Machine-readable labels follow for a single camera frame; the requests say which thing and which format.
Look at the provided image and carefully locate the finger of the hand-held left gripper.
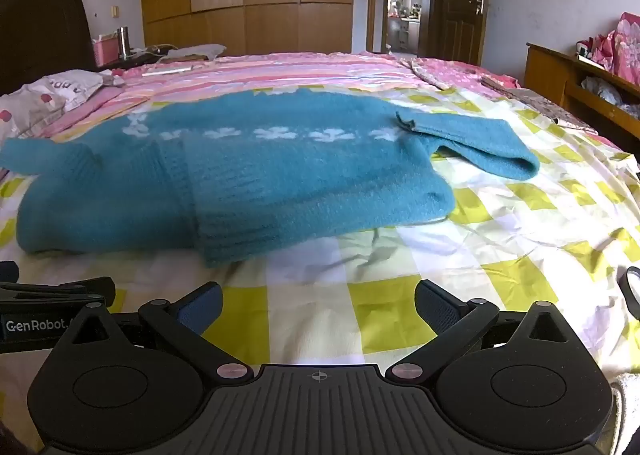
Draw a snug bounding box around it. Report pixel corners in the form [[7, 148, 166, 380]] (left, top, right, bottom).
[[0, 276, 117, 310]]

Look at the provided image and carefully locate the pink striped blanket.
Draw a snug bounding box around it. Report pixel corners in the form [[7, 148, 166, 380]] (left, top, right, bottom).
[[50, 51, 451, 146]]

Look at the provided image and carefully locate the white fluffy cloth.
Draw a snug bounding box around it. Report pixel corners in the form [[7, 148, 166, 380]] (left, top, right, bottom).
[[607, 370, 640, 455]]

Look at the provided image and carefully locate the brown patterned cloth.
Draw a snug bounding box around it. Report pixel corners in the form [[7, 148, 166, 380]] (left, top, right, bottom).
[[480, 77, 601, 134]]

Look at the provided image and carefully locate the wooden desk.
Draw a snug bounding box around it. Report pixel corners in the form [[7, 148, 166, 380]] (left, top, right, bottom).
[[525, 42, 640, 156]]

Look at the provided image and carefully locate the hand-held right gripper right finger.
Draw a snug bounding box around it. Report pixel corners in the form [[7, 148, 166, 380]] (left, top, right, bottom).
[[384, 279, 591, 384]]

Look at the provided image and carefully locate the white plastic bag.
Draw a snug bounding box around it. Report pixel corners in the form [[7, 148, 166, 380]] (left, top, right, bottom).
[[580, 76, 623, 103]]

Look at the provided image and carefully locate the dark brown door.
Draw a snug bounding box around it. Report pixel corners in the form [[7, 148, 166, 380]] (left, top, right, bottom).
[[425, 0, 493, 66]]

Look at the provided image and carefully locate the black ring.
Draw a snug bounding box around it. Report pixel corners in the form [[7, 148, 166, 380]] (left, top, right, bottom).
[[617, 266, 640, 321]]

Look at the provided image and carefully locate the dark brown headboard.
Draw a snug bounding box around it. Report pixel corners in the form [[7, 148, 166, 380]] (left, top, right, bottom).
[[0, 0, 98, 96]]

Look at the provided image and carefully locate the yellow checked bed sheet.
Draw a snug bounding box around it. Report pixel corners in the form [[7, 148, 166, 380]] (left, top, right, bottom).
[[0, 85, 640, 386]]

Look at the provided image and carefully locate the dark wooden nightstand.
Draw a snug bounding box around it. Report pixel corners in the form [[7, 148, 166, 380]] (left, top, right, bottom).
[[95, 47, 211, 72]]

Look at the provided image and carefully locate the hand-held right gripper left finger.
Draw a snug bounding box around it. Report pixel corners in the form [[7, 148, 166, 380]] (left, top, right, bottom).
[[50, 281, 257, 384]]

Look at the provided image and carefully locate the teal knitted sweater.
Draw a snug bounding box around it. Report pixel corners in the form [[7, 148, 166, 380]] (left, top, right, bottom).
[[0, 87, 542, 270]]

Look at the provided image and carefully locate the pink floral quilt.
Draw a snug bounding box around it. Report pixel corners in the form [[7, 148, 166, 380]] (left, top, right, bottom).
[[575, 12, 640, 86]]

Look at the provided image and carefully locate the grey dotted pillow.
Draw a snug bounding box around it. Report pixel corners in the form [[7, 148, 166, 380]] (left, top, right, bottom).
[[0, 69, 126, 140]]

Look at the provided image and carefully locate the pink storage box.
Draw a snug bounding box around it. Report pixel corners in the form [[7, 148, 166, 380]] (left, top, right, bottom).
[[92, 32, 123, 70]]

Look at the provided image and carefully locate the pink floral cloth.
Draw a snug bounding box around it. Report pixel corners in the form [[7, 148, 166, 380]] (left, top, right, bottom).
[[400, 55, 521, 92]]

